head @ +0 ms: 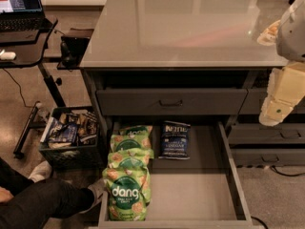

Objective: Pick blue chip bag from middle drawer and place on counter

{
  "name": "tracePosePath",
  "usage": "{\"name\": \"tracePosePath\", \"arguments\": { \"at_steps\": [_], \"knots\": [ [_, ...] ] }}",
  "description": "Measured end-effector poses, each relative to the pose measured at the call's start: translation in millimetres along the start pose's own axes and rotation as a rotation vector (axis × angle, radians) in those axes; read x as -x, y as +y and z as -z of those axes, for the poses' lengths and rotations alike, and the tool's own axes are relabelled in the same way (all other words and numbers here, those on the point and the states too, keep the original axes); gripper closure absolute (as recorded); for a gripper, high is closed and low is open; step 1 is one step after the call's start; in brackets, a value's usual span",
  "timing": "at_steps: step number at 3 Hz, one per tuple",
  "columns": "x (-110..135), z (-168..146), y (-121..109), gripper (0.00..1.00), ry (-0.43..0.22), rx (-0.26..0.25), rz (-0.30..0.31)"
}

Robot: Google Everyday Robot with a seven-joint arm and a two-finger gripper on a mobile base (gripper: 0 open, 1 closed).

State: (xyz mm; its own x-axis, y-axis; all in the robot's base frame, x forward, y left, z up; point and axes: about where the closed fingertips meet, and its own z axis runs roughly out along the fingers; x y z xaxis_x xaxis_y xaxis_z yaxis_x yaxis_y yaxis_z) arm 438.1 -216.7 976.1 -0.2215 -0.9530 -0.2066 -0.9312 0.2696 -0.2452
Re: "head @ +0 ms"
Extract person's leg in black trousers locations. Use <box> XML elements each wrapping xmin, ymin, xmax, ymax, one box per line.
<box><xmin>0</xmin><ymin>159</ymin><xmax>91</xmax><ymax>229</ymax></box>

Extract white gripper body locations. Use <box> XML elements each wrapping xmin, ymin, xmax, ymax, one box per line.
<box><xmin>268</xmin><ymin>62</ymin><xmax>305</xmax><ymax>109</ymax></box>

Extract grey shoe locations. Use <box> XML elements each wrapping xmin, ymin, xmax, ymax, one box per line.
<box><xmin>81</xmin><ymin>178</ymin><xmax>105</xmax><ymax>214</ymax></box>

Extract closed grey top drawer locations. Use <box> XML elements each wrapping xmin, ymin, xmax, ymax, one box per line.
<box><xmin>96</xmin><ymin>88</ymin><xmax>247</xmax><ymax>115</ymax></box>

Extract person's hand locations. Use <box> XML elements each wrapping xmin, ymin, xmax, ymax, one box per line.
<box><xmin>0</xmin><ymin>187</ymin><xmax>13</xmax><ymax>203</ymax></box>

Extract right grey drawer stack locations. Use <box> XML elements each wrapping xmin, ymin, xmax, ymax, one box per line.
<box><xmin>227</xmin><ymin>70</ymin><xmax>305</xmax><ymax>167</ymax></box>

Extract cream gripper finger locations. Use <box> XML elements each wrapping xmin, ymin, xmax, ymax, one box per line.
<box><xmin>258</xmin><ymin>96</ymin><xmax>293</xmax><ymax>127</ymax></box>

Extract rear green Dang chip bag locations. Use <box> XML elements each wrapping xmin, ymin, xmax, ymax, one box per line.
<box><xmin>119</xmin><ymin>125</ymin><xmax>153</xmax><ymax>135</ymax></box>

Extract grey counter cabinet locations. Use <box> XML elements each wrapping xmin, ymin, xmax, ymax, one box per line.
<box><xmin>79</xmin><ymin>0</ymin><xmax>305</xmax><ymax>229</ymax></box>

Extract green dang chip bag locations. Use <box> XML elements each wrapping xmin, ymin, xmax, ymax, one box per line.
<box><xmin>110</xmin><ymin>135</ymin><xmax>152</xmax><ymax>152</ymax></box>
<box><xmin>108</xmin><ymin>148</ymin><xmax>153</xmax><ymax>169</ymax></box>
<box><xmin>119</xmin><ymin>125</ymin><xmax>153</xmax><ymax>135</ymax></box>
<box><xmin>103</xmin><ymin>167</ymin><xmax>152</xmax><ymax>221</ymax></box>

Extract open grey middle drawer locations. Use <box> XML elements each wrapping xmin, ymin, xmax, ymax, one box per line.
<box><xmin>98</xmin><ymin>123</ymin><xmax>253</xmax><ymax>229</ymax></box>

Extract black floor cable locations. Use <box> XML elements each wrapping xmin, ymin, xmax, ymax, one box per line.
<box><xmin>251</xmin><ymin>165</ymin><xmax>305</xmax><ymax>229</ymax></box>

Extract snack bag on counter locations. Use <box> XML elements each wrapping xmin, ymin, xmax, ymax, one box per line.
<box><xmin>256</xmin><ymin>20</ymin><xmax>280</xmax><ymax>46</ymax></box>

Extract white shoe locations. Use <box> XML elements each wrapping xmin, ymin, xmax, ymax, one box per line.
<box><xmin>29</xmin><ymin>160</ymin><xmax>52</xmax><ymax>182</ymax></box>

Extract white computer mouse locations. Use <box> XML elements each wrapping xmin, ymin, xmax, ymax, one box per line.
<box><xmin>0</xmin><ymin>50</ymin><xmax>16</xmax><ymax>61</ymax></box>

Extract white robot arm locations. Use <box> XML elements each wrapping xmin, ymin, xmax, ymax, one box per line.
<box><xmin>257</xmin><ymin>0</ymin><xmax>305</xmax><ymax>126</ymax></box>

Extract black stool with bag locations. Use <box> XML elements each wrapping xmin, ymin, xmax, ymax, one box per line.
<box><xmin>58</xmin><ymin>28</ymin><xmax>93</xmax><ymax>70</ymax></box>

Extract blue Kettle chip bag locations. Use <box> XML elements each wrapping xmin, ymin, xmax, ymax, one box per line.
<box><xmin>159</xmin><ymin>121</ymin><xmax>191</xmax><ymax>160</ymax></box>

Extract front green Dang chip bag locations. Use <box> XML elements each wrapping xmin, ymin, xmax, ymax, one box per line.
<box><xmin>103</xmin><ymin>167</ymin><xmax>152</xmax><ymax>221</ymax></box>

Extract black standing desk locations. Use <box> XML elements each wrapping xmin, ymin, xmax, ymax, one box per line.
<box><xmin>0</xmin><ymin>16</ymin><xmax>65</xmax><ymax>159</ymax></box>

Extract black crate of snacks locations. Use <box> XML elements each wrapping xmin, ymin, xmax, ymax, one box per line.
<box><xmin>39</xmin><ymin>106</ymin><xmax>102</xmax><ymax>171</ymax></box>

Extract black desk cable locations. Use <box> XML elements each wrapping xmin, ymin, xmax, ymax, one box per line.
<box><xmin>2</xmin><ymin>68</ymin><xmax>34</xmax><ymax>109</ymax></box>

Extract open laptop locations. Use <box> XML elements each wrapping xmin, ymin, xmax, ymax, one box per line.
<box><xmin>0</xmin><ymin>0</ymin><xmax>45</xmax><ymax>45</ymax></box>

